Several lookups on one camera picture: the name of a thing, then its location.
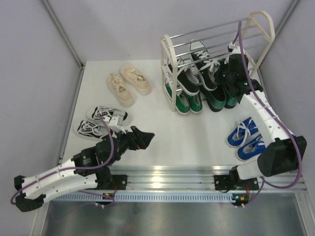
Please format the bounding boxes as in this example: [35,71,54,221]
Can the green canvas sneaker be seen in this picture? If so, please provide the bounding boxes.
[164,80,190,115]
[188,93,203,114]

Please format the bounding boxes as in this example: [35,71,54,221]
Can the blue canvas sneaker lower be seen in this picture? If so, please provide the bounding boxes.
[237,134,266,161]

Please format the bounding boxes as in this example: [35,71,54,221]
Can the green loafer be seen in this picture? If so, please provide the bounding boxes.
[222,84,238,109]
[199,85,226,112]

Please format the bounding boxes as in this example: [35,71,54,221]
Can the black white sneaker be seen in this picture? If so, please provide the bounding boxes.
[72,119,109,140]
[86,106,131,126]

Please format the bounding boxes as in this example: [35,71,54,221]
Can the blue canvas sneaker upper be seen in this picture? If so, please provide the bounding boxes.
[227,117,258,148]

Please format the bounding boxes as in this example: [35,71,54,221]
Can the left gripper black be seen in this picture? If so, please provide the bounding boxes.
[106,126,154,167]

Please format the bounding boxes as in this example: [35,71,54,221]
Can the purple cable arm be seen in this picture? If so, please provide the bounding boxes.
[232,21,303,209]
[9,115,115,205]

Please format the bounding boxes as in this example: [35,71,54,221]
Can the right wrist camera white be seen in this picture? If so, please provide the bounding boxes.
[227,42,241,54]

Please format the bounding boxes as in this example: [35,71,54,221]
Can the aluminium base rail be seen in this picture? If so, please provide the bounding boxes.
[59,164,307,191]

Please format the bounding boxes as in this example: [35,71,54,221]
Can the cream shoe rack metal bars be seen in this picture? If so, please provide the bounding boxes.
[160,11,275,112]

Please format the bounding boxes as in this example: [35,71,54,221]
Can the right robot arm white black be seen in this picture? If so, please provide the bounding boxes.
[221,53,307,190]

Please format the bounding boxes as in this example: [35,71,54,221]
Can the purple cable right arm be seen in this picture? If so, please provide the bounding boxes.
[232,21,303,209]

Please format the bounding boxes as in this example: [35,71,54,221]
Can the black canvas sneaker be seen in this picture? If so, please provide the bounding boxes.
[189,39,220,91]
[176,65,199,96]

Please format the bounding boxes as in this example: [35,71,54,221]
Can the perforated cable duct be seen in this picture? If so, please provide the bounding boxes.
[54,192,248,203]

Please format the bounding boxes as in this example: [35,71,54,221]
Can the beige sneaker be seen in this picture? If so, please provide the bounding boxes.
[107,74,134,107]
[120,65,152,96]

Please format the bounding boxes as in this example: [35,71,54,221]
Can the blue canvas sneaker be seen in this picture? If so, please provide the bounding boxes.
[237,134,266,161]
[227,117,258,148]

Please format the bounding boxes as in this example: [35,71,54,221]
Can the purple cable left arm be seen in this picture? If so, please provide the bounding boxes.
[9,115,115,205]

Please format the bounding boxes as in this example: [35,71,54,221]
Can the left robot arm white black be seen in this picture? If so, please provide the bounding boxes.
[10,126,155,212]

